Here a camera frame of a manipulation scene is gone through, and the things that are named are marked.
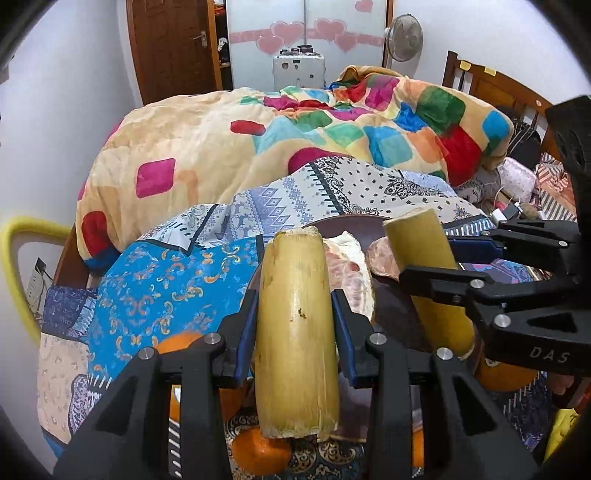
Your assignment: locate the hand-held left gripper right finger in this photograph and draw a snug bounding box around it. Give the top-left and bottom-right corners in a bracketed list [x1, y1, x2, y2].
[331, 288, 539, 480]

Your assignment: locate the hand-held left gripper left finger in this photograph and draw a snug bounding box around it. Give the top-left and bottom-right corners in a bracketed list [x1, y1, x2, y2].
[53, 290, 259, 480]

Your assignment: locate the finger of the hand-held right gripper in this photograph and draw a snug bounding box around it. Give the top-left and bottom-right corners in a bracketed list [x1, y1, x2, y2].
[445, 219, 583, 278]
[399, 265, 591, 376]

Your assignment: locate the slim peeled sugarcane piece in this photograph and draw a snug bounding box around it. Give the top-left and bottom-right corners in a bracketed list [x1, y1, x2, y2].
[382, 208, 476, 358]

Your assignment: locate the thick peeled sugarcane piece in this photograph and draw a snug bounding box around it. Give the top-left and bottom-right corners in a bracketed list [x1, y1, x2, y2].
[254, 228, 340, 439]

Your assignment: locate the dark brown plate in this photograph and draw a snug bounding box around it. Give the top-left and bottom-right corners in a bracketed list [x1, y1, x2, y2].
[249, 215, 485, 444]

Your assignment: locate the peeled pomelo piece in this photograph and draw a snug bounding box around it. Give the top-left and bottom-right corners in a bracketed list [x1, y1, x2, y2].
[322, 231, 376, 321]
[366, 236, 402, 281]

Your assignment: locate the pink pouch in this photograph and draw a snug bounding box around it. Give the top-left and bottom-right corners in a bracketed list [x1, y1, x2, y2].
[501, 157, 539, 200]

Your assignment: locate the orange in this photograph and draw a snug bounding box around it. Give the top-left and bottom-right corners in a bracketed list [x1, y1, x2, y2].
[154, 332, 205, 357]
[231, 427, 293, 477]
[411, 431, 426, 469]
[475, 354, 539, 393]
[169, 384, 245, 422]

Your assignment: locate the wooden headboard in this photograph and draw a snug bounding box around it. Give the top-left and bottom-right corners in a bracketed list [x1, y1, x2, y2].
[442, 51, 561, 160]

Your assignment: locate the blue patterned bed sheet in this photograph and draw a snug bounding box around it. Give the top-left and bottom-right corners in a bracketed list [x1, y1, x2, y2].
[37, 156, 550, 480]

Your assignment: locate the yellow plastic bag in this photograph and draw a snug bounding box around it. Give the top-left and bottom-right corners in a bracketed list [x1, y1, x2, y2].
[544, 408, 580, 464]

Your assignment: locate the colourful squares blanket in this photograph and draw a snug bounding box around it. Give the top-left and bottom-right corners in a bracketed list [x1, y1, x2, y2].
[76, 65, 515, 273]

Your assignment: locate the standing fan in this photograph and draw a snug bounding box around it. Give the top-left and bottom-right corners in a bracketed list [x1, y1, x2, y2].
[384, 14, 424, 70]

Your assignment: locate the white suitcase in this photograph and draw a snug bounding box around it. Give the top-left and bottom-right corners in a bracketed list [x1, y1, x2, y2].
[272, 44, 328, 90]

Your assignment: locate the wardrobe with pink hearts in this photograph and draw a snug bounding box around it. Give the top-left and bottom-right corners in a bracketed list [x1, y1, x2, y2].
[215, 0, 394, 90]

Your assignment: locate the brown wooden door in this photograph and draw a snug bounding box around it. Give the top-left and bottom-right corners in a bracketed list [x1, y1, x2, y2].
[126, 0, 225, 106]

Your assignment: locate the white charger with cable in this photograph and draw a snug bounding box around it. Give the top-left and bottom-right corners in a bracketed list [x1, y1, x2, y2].
[489, 191, 522, 224]

